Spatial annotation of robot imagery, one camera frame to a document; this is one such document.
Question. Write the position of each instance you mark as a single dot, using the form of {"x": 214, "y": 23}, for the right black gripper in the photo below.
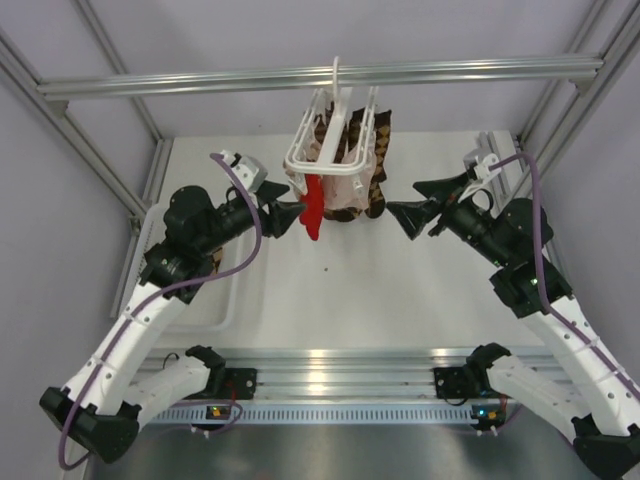
{"x": 414, "y": 215}

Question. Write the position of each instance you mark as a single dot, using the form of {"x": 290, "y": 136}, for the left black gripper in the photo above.
{"x": 281, "y": 214}

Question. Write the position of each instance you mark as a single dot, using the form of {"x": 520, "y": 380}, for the red beige animal sock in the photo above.
{"x": 313, "y": 215}

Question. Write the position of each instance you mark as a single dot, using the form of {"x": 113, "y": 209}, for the pink beige sock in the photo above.
{"x": 313, "y": 149}

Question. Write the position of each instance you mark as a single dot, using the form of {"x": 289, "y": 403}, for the white plastic clip hanger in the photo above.
{"x": 296, "y": 159}

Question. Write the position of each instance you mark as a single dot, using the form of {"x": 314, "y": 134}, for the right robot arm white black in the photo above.
{"x": 599, "y": 416}

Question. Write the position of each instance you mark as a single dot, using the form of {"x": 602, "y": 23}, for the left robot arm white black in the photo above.
{"x": 102, "y": 408}

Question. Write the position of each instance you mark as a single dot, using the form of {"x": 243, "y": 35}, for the brown argyle sock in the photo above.
{"x": 342, "y": 203}
{"x": 216, "y": 259}

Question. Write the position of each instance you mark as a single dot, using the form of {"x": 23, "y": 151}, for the brown striped sock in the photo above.
{"x": 350, "y": 135}

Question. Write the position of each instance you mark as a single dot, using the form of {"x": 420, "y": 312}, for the white plastic basket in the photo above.
{"x": 213, "y": 308}

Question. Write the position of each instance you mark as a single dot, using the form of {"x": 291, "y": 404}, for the aluminium top crossbar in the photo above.
{"x": 560, "y": 67}

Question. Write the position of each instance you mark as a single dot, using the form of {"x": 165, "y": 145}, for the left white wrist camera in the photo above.
{"x": 249, "y": 171}

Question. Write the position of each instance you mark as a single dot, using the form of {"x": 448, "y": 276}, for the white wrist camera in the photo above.
{"x": 249, "y": 171}
{"x": 481, "y": 166}

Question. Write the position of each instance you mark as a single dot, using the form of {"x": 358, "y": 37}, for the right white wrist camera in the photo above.
{"x": 481, "y": 166}

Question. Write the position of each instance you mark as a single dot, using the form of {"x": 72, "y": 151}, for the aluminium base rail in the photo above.
{"x": 333, "y": 375}

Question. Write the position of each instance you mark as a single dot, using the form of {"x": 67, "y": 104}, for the perforated grey cable duct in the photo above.
{"x": 332, "y": 414}

